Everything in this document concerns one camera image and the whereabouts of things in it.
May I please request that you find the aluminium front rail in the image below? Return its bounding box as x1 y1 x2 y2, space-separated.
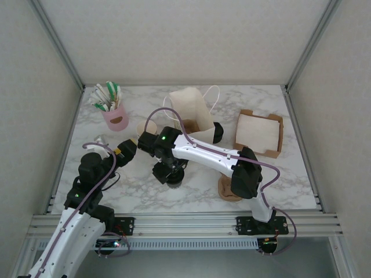
30 213 341 238

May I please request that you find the white printed paper bag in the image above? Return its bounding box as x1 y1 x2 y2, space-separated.
162 85 220 145

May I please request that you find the thin black wire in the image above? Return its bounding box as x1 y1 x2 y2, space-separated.
100 171 121 192

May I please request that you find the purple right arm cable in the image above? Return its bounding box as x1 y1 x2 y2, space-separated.
144 107 298 257

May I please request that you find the stack of white napkins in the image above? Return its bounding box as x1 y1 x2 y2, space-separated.
237 113 281 153

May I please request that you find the small circuit board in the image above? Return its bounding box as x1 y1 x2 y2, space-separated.
259 237 279 255
95 239 122 253

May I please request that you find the pink holder cup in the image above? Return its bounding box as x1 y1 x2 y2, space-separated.
101 103 130 132

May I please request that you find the brown cardboard napkin box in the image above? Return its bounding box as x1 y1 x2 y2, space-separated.
233 109 284 159

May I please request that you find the paper cup with tan lid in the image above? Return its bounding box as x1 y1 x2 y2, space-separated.
136 120 159 140

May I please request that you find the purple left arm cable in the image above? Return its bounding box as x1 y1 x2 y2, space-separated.
36 142 130 278

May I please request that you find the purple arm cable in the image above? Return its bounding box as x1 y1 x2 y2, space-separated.
36 142 130 278
144 107 298 257

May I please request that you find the white paper packet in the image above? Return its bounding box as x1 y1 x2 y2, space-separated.
94 83 110 111
89 92 107 112

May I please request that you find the aluminium side rail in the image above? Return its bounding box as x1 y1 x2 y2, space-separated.
282 86 323 214
45 86 85 215

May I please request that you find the aluminium frame post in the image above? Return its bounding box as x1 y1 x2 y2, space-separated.
285 0 343 91
27 0 85 91

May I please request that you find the black plastic coffee lid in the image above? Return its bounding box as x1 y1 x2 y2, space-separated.
166 170 186 184

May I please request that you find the grey slotted cable duct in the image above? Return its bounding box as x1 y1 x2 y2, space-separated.
38 239 259 250

